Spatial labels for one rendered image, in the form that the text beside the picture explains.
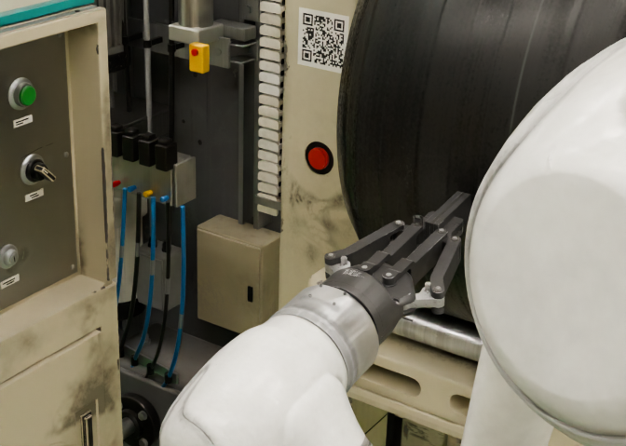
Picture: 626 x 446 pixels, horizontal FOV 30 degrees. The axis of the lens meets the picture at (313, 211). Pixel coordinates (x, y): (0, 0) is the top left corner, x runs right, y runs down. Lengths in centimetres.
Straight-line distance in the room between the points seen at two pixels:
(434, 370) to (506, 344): 109
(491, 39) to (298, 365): 41
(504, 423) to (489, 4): 53
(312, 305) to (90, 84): 59
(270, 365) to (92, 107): 65
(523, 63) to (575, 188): 81
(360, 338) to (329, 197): 60
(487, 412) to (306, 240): 87
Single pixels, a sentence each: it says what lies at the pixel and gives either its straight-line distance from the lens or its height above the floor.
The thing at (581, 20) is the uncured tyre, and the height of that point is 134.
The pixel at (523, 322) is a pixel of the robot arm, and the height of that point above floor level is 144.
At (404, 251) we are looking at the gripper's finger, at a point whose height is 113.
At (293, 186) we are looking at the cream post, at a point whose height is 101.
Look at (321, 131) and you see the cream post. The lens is 153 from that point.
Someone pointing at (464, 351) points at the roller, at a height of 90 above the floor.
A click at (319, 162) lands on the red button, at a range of 154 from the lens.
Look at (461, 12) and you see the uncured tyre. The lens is 119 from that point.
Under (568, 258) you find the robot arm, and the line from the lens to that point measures 35.
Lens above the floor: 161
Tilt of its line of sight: 24 degrees down
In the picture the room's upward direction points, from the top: 2 degrees clockwise
